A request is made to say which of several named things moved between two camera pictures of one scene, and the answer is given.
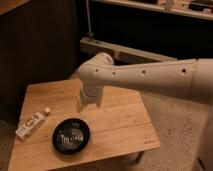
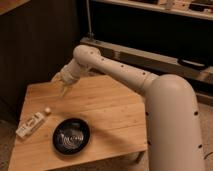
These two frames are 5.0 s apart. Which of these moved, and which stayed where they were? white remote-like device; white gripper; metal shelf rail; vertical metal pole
Moved: white gripper
Stayed: vertical metal pole; metal shelf rail; white remote-like device
